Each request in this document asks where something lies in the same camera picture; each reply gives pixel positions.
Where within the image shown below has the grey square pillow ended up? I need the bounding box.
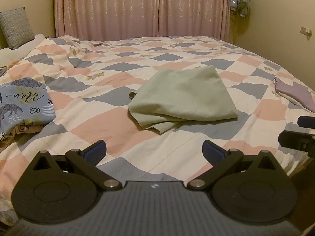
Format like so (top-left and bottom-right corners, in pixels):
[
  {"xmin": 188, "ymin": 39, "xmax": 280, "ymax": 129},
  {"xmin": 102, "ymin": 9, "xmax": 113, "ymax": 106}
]
[{"xmin": 1, "ymin": 7, "xmax": 35, "ymax": 50}]

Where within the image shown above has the patchwork checkered quilt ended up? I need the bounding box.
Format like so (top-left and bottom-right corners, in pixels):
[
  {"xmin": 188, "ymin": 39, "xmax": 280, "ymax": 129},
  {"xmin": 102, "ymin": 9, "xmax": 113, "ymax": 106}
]
[{"xmin": 1, "ymin": 36, "xmax": 314, "ymax": 225}]

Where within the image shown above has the white pillow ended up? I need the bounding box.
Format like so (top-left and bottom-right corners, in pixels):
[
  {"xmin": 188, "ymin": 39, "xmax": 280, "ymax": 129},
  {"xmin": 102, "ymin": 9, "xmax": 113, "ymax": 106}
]
[{"xmin": 0, "ymin": 34, "xmax": 46, "ymax": 67}]

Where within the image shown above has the pink curtain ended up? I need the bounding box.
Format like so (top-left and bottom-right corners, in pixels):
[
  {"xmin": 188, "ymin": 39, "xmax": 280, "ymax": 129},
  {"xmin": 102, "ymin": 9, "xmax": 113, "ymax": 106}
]
[{"xmin": 54, "ymin": 0, "xmax": 230, "ymax": 41}]

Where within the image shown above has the wall socket with plug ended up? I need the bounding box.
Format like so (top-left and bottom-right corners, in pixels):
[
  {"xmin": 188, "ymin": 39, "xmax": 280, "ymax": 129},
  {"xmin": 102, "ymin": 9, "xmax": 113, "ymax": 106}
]
[{"xmin": 300, "ymin": 27, "xmax": 312, "ymax": 41}]

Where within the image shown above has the purple garment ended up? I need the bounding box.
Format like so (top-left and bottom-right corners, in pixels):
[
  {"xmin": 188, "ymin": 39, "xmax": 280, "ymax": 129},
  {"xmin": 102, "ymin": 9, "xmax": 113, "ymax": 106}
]
[{"xmin": 273, "ymin": 77, "xmax": 314, "ymax": 113}]

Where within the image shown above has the light green garment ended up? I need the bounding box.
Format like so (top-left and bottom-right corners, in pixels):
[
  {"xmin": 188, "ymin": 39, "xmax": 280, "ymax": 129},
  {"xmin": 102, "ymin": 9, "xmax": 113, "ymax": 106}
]
[{"xmin": 128, "ymin": 65, "xmax": 238, "ymax": 134}]

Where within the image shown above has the blue animal print cloth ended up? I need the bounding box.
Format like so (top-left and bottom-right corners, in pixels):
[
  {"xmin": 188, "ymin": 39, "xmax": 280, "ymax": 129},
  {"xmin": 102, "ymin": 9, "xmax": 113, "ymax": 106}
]
[{"xmin": 1, "ymin": 77, "xmax": 56, "ymax": 142}]

